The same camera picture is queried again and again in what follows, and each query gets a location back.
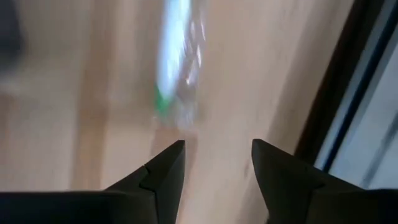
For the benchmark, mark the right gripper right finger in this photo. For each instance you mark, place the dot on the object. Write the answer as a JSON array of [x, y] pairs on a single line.
[[280, 180]]

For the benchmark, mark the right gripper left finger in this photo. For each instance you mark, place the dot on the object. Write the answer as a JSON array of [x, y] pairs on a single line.
[[171, 177]]

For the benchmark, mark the green toothbrush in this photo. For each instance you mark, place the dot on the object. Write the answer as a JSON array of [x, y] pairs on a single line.
[[172, 56]]

